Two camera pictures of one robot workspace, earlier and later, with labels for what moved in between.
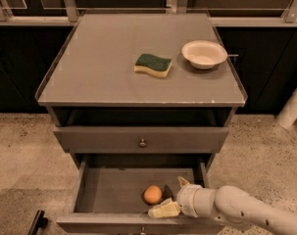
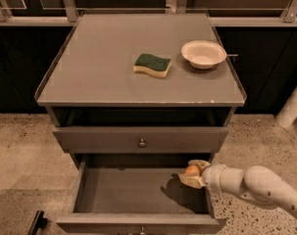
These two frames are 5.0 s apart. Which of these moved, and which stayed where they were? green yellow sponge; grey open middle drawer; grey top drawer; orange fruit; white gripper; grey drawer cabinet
Moved: orange fruit; white gripper
Stayed: grey drawer cabinet; grey top drawer; grey open middle drawer; green yellow sponge
